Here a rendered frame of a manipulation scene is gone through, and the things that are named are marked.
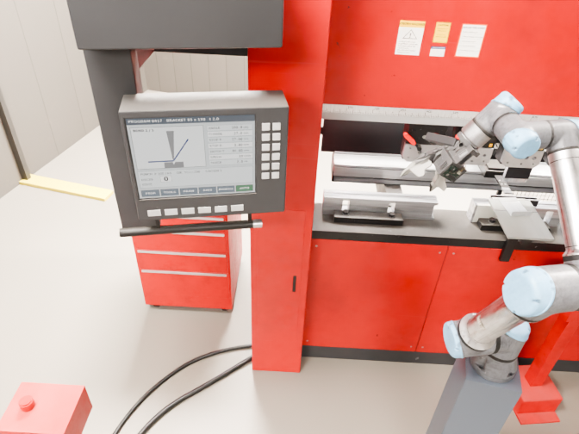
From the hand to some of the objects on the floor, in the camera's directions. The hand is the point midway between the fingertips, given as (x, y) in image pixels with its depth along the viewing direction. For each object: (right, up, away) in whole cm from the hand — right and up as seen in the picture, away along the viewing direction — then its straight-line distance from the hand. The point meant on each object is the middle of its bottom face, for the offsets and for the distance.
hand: (414, 182), depth 145 cm
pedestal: (-116, -131, +45) cm, 181 cm away
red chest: (-96, -53, +151) cm, 186 cm away
